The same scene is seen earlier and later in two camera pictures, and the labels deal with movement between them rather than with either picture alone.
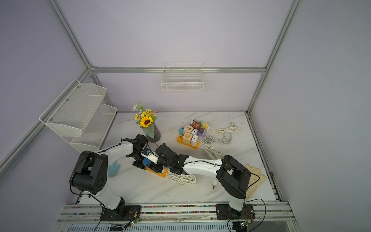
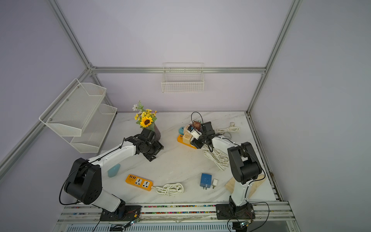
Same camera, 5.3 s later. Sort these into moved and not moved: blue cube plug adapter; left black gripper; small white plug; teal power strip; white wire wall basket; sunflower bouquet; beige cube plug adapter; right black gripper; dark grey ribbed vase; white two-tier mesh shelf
Moved: left black gripper; right black gripper; blue cube plug adapter
Not moved: beige cube plug adapter; white two-tier mesh shelf; white wire wall basket; dark grey ribbed vase; sunflower bouquet; small white plug; teal power strip
